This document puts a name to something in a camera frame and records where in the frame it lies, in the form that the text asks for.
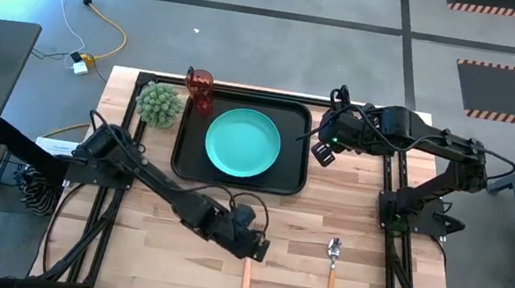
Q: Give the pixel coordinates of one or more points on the yellow plug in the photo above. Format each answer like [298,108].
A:
[89,61]

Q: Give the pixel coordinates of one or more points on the green potted plant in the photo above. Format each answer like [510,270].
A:
[159,105]

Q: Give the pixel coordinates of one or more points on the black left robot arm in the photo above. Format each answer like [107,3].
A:
[165,191]

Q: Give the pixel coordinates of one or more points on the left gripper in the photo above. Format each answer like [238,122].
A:
[236,239]

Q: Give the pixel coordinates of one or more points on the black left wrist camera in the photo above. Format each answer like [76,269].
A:
[244,215]

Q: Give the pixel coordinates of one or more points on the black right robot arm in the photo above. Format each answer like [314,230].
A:
[439,142]

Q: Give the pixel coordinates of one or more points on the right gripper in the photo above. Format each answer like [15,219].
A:
[342,131]

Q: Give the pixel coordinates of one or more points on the white power adapter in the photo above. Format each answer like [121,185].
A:
[80,68]

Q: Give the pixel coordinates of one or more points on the teal round plate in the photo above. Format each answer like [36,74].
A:
[242,142]

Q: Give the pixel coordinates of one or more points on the black desk support beam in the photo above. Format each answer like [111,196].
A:
[25,146]

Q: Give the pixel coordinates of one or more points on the red translucent plastic cup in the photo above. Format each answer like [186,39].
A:
[200,83]

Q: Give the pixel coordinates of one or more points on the black plastic tray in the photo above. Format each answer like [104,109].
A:
[185,154]

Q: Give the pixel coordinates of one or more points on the white paper label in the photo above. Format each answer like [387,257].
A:
[52,145]

